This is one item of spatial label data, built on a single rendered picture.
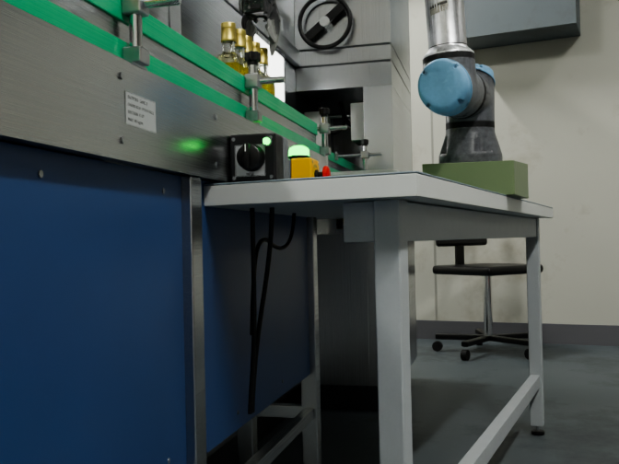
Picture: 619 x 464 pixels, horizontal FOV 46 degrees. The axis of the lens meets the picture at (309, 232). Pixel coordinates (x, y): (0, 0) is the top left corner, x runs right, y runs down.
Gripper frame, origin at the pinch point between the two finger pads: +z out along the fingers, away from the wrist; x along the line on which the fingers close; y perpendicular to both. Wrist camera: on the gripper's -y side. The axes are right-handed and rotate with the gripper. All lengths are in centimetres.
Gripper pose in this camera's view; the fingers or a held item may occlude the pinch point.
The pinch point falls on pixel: (262, 52)
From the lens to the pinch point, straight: 194.9
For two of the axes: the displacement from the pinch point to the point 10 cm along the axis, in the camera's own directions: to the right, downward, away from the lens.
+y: -2.5, 0.0, -9.7
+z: 0.3, 10.0, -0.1
